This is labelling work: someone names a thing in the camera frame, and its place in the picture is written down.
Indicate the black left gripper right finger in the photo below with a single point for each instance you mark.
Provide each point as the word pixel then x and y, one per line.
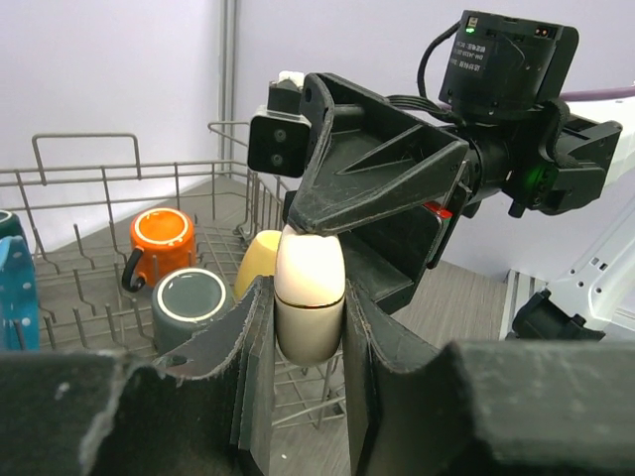
pixel 482 407

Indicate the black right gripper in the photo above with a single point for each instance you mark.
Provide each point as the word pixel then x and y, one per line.
pixel 388 184

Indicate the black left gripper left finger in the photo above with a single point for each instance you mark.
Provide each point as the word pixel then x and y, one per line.
pixel 204 408

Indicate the beige earbud charging case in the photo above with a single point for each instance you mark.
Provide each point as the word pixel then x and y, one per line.
pixel 309 285

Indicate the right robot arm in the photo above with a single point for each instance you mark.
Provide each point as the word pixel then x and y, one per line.
pixel 508 73

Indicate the yellow mug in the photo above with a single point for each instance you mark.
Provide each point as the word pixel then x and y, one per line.
pixel 259 260

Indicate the blue polka dot plate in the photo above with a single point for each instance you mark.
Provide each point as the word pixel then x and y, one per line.
pixel 19 299

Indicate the dark teal mug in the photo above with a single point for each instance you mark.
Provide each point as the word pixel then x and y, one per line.
pixel 11 227

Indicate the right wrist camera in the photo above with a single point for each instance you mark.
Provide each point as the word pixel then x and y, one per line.
pixel 279 133

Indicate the grey mug black handle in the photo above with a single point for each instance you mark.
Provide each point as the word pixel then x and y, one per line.
pixel 184 302

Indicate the orange mug black handle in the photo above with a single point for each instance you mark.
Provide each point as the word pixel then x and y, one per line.
pixel 162 241

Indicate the left aluminium frame post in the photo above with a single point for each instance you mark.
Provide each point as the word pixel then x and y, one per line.
pixel 226 96

